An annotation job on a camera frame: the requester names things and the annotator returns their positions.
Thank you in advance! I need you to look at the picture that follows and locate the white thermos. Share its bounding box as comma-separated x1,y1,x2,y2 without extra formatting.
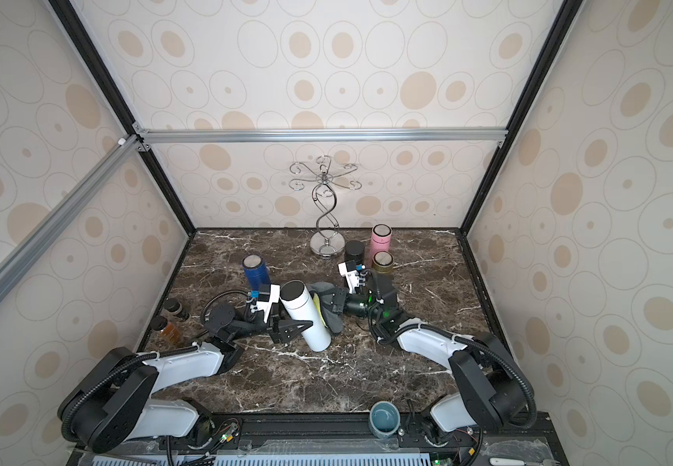
280,281,332,353

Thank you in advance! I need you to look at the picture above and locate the gold thermos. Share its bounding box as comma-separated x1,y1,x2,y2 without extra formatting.
372,250,395,275

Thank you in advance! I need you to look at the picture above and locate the grey yellow cleaning cloth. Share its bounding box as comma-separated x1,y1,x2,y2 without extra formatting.
306,282,344,336

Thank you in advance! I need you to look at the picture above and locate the blue thermos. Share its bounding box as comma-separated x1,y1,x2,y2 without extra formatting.
241,254,271,290

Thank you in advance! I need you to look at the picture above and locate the black thermos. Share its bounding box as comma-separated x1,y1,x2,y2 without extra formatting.
344,240,365,265

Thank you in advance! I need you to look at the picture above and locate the pink thermos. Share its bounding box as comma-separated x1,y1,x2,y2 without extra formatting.
369,223,393,260

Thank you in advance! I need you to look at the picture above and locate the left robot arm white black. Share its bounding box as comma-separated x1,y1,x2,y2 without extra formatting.
58,285,324,454

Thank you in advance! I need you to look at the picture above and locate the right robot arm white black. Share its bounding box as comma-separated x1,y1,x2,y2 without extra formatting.
317,274,537,439

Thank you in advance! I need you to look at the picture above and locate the dark lid spice jar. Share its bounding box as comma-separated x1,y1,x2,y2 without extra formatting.
162,298,190,322

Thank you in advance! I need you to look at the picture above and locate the orange spice jar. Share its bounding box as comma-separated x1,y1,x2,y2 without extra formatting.
150,316,182,347

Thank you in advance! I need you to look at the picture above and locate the silver metal cup stand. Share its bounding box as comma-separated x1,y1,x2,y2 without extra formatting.
289,155,362,258

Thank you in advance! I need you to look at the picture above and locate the teal ceramic mug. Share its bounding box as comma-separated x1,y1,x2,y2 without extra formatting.
369,401,402,439

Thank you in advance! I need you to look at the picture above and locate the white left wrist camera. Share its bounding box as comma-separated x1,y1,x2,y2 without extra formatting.
250,283,281,323

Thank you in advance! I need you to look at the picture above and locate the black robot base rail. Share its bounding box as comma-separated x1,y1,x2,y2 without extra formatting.
68,413,569,465

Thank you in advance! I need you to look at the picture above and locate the horizontal aluminium frame bar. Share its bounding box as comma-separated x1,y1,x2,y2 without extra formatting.
138,126,508,144

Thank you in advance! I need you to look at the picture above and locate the left aluminium frame bar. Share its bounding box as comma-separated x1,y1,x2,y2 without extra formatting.
0,135,139,303

